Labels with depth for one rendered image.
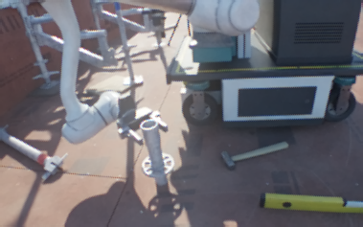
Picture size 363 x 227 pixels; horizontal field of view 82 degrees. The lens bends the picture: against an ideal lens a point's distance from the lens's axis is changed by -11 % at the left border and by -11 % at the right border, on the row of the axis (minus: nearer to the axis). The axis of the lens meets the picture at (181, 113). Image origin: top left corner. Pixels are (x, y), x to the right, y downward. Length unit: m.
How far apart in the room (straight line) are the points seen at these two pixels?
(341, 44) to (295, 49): 0.20
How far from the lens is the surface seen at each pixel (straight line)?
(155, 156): 0.82
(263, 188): 0.90
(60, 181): 1.11
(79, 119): 0.93
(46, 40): 2.07
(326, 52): 1.12
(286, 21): 1.02
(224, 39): 0.97
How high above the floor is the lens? 0.68
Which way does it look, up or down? 31 degrees down
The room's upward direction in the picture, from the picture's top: 7 degrees counter-clockwise
